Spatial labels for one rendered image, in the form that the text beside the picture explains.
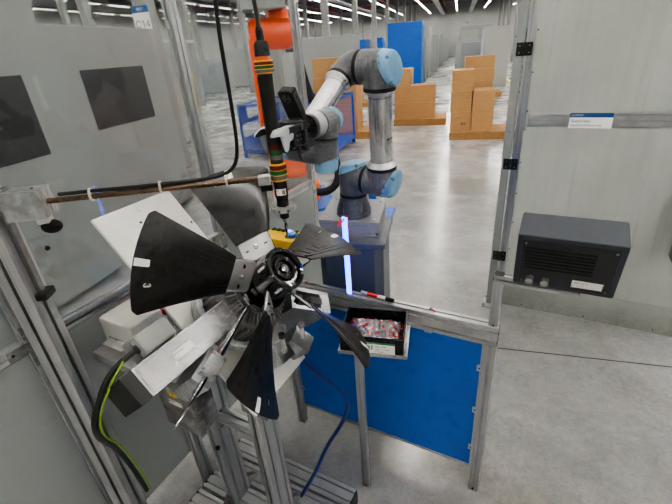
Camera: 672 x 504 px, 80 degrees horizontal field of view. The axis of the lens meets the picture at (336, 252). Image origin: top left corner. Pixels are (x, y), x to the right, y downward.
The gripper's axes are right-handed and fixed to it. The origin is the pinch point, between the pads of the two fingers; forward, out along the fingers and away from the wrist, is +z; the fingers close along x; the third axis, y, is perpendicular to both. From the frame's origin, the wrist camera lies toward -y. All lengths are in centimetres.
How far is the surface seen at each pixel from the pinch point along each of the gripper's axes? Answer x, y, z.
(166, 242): 10.0, 18.7, 27.6
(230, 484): 31, 134, 14
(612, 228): -79, 30, -39
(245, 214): 10.9, 22.5, 0.1
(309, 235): 4.3, 36.9, -20.9
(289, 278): -7.1, 35.2, 7.8
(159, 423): 70, 121, 11
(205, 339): 7, 45, 27
